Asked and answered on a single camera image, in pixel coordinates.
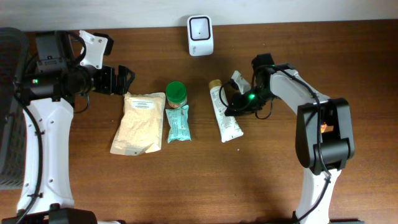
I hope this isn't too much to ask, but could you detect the white tube gold cap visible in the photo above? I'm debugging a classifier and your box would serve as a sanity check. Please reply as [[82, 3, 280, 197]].
[[209, 80, 244, 143]]

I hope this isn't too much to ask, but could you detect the green lid jar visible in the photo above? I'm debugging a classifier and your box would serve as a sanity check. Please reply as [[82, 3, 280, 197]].
[[165, 81, 187, 108]]

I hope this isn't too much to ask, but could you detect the beige grain pouch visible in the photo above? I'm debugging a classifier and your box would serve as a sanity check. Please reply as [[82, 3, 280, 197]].
[[110, 92, 165, 156]]

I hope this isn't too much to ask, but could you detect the teal snack packet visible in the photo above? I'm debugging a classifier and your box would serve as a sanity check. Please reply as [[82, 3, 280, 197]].
[[165, 105, 192, 143]]

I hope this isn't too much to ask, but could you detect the orange tissue pack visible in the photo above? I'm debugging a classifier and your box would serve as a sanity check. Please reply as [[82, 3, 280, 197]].
[[320, 123, 327, 133]]

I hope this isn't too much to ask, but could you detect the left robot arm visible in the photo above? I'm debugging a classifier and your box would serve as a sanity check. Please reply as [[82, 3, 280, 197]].
[[1, 27, 135, 223]]

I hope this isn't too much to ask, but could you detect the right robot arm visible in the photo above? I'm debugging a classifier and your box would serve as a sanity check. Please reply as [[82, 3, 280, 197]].
[[223, 53, 355, 223]]

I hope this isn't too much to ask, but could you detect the grey plastic mesh basket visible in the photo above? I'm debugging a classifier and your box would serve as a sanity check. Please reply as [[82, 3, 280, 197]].
[[1, 27, 29, 190]]

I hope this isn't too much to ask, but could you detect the right black camera cable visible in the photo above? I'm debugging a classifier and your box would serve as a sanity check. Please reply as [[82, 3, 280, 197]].
[[219, 64, 332, 223]]

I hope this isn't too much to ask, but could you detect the black camera cable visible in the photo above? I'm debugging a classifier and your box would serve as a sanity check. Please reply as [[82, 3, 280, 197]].
[[14, 30, 91, 224], [219, 64, 332, 223]]

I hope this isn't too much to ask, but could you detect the left black camera cable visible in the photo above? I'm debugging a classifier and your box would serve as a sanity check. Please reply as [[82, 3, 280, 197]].
[[14, 30, 91, 224]]

